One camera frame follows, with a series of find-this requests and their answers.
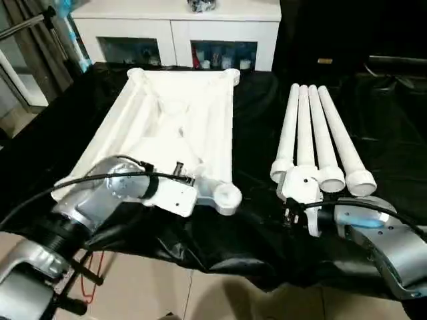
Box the grey curtain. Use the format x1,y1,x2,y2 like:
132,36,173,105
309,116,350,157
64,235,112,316
0,0,75,101

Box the black tripod stand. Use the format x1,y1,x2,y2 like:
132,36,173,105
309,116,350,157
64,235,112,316
57,252,105,315

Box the black flat device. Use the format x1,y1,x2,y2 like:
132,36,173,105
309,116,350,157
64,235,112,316
365,55,427,75

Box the white plastic table top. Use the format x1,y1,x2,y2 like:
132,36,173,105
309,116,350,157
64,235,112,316
50,68,243,217

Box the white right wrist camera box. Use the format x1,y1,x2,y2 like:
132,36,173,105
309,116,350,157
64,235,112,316
280,167,324,238

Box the grey metal pole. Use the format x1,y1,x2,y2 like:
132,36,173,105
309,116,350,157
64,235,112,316
0,7,59,42

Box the black plastic mat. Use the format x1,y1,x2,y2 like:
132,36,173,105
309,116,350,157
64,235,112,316
0,62,427,294

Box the white cabinet with glass doors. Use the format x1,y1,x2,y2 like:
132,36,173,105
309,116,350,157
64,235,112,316
69,0,283,72

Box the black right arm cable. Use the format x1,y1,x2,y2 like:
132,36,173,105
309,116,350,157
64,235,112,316
294,199,427,235

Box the grey bundle on cabinet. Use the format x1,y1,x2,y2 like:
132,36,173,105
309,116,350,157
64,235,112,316
187,0,218,13

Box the white plastic table leg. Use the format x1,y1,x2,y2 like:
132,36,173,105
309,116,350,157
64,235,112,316
270,83,301,185
306,85,347,194
318,85,378,198
296,84,316,175

